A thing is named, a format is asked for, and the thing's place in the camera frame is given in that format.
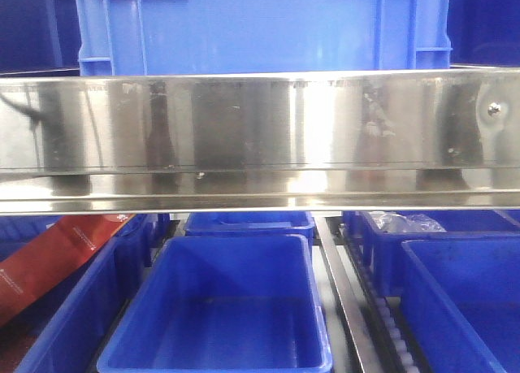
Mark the large blue crate upper shelf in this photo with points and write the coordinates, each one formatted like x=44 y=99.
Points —
x=157 y=37

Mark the blue bin centre rear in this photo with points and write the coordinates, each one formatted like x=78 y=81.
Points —
x=244 y=223

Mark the blue bin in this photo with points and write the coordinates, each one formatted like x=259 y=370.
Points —
x=244 y=223
x=471 y=240
x=232 y=304
x=63 y=330
x=473 y=331

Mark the blue bin centre front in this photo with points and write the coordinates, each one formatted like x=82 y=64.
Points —
x=232 y=304

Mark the clear plastic bag in bin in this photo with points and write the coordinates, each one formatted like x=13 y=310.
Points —
x=394 y=223

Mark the blue bin right rear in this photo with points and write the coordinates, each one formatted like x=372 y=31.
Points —
x=471 y=240

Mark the blue bin right front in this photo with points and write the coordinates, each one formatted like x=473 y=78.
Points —
x=473 y=331

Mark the white roller track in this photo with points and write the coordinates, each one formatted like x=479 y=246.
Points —
x=391 y=344

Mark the blue bin left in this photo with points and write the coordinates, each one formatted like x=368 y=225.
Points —
x=63 y=330

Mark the red package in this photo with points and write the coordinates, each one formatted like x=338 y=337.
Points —
x=32 y=271

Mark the stainless steel shelf rail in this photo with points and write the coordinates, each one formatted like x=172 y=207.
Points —
x=311 y=140

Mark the steel divider rail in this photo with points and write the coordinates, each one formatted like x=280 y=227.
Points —
x=354 y=325

